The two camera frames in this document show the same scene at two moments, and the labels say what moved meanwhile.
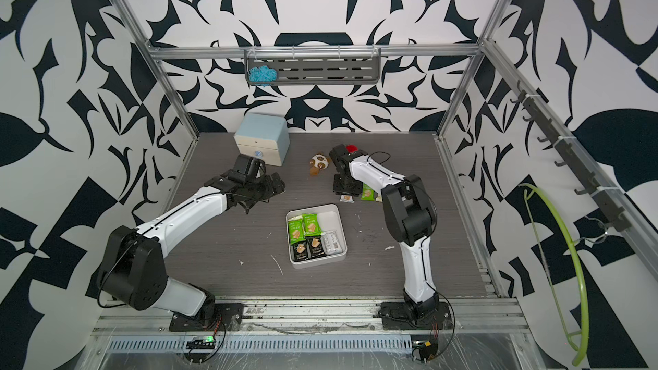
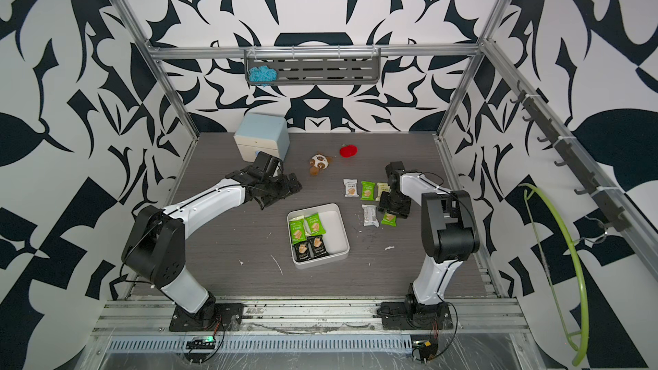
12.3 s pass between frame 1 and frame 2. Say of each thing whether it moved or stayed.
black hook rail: stayed
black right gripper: moved
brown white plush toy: stayed
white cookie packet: moved
